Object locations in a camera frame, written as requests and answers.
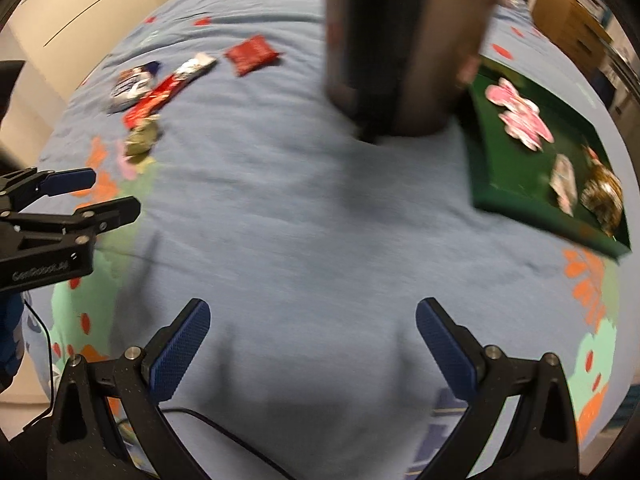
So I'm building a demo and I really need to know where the dark brown oat snack packet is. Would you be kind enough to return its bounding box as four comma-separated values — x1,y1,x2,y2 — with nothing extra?
580,164,624,237

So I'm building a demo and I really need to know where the wooden dresser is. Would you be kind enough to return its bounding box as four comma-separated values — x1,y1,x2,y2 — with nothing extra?
531,0,614,77

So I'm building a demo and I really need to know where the cream wardrobe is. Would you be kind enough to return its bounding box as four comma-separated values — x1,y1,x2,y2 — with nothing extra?
10,0,206,103

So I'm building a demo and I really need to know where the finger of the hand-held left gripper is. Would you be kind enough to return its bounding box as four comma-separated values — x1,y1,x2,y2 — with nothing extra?
0,167,97,211
15,196,142,237

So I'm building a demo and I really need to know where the long red snack packet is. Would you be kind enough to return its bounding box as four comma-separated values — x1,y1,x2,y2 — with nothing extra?
123,53,219,126

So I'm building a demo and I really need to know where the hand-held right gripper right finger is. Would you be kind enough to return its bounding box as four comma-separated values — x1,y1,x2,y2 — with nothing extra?
416,297,581,480

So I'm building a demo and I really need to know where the square dark red snack packet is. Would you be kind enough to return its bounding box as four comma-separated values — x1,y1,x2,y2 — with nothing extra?
223,35,285,77

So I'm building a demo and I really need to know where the white and black snack packet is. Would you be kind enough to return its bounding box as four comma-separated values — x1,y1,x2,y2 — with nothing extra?
107,61,162,114

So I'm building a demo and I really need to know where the pink cartoon figure packet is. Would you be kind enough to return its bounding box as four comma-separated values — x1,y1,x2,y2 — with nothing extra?
483,77,555,152

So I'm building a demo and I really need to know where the clear white candy packet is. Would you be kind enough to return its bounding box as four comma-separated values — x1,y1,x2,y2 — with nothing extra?
549,153,579,217

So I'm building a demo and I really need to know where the black cable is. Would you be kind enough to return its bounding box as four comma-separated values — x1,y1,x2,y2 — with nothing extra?
22,292,297,480

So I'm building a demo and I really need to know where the green shallow tray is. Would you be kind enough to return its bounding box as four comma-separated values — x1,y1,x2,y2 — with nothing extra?
467,57,632,261

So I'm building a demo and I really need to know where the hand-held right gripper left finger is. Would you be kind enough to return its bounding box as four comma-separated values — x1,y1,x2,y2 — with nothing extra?
47,298,212,480

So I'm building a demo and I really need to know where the black and grey electric kettle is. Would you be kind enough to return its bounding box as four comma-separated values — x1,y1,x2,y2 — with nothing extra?
324,0,504,144

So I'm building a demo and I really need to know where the small green candy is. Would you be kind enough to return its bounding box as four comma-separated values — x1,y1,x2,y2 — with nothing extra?
123,115,162,157

